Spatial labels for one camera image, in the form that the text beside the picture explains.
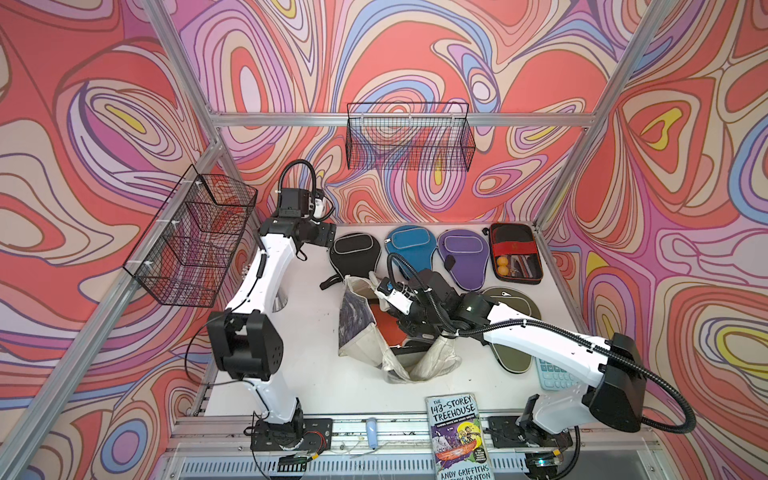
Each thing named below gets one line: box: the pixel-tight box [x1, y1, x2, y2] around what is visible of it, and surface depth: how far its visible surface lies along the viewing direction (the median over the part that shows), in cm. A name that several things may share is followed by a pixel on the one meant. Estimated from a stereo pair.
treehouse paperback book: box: [425, 392, 495, 480], surface depth 72 cm
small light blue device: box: [366, 417, 378, 450], surface depth 73 cm
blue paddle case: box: [384, 225, 437, 274], surface depth 110 cm
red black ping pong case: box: [489, 222, 543, 285], surface depth 109 cm
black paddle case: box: [320, 232, 382, 290], surface depth 109 cm
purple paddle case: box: [437, 229, 490, 291], surface depth 110 cm
